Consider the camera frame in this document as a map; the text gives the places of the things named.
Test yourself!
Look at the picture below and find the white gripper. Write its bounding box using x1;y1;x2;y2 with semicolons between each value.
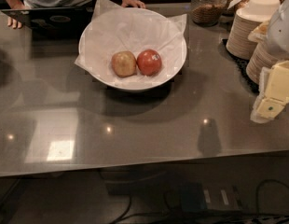
250;0;289;124

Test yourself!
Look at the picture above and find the yellow-red apple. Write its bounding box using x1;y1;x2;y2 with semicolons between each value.
111;51;136;77

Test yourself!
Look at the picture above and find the red apple with sticker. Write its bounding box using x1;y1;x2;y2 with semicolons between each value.
137;49;162;76

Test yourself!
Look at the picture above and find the white bowl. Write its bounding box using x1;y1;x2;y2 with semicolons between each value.
77;7;188;93

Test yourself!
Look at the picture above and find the person's left hand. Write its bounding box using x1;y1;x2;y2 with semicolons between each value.
121;0;145;8

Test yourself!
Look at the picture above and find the person's right hand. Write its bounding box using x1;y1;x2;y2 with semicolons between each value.
7;3;26;29

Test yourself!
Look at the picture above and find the front stack of paper plates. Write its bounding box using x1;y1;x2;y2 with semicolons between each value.
246;41;278;84

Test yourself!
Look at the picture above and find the stack of paper plates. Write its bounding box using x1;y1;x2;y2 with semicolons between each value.
246;41;278;84
226;7;268;60

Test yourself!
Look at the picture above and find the black mat under plates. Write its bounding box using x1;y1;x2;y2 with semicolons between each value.
222;39;259;95

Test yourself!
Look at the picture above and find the rear stack of paper plates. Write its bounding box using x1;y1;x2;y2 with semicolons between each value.
226;7;268;60

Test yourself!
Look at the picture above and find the white paper bowls stack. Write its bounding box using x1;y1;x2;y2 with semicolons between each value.
237;0;281;22

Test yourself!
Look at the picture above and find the glass jar with cereal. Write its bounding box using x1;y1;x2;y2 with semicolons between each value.
190;0;227;26

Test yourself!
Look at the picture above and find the black power box under table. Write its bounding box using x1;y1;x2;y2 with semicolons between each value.
179;182;243;213

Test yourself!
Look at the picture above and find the white paper liner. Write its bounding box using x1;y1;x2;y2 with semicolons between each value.
74;0;188;85

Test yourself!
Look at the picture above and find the black laptop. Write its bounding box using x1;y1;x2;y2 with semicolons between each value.
2;7;93;31

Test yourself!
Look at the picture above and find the black cable on floor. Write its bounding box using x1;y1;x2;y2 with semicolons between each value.
108;179;289;224

